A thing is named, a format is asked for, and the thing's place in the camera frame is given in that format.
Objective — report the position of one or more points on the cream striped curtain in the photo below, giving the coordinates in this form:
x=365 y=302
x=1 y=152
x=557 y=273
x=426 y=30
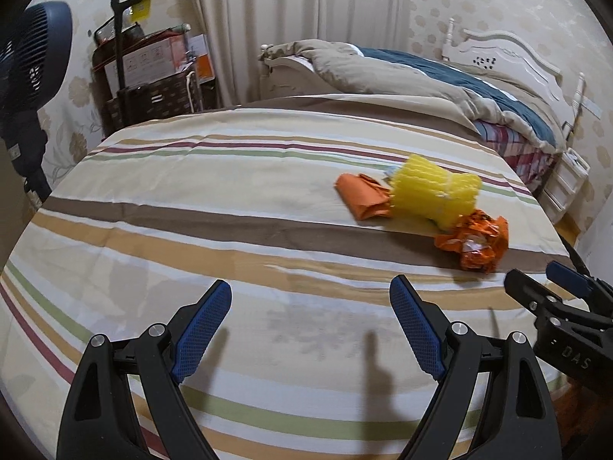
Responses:
x=297 y=24

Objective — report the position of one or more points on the yellow hang tag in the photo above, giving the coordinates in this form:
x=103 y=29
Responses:
x=140 y=7

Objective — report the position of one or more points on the yellow foam fruit net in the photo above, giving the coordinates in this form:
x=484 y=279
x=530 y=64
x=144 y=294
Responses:
x=436 y=191

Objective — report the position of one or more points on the orange and white box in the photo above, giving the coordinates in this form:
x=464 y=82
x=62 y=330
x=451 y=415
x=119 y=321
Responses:
x=203 y=57

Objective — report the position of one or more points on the folded orange paper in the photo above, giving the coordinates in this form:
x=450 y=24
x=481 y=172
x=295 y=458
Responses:
x=361 y=196

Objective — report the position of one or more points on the plaid bed sheet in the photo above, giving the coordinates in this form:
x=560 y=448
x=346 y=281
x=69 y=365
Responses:
x=522 y=158

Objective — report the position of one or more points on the orange foil wrapper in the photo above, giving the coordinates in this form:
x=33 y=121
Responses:
x=474 y=242

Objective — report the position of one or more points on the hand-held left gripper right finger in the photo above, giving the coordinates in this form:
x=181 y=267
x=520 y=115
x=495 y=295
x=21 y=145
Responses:
x=416 y=326

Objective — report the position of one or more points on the dark blue standing fan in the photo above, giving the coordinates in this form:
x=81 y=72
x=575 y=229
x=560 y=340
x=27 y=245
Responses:
x=33 y=57

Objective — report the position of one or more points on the white plastic drawer unit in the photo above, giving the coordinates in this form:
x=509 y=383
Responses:
x=565 y=187

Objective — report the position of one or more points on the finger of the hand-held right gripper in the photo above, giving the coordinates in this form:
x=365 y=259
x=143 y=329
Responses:
x=570 y=280
x=531 y=294

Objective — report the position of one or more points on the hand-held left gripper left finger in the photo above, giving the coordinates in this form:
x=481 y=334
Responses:
x=201 y=330

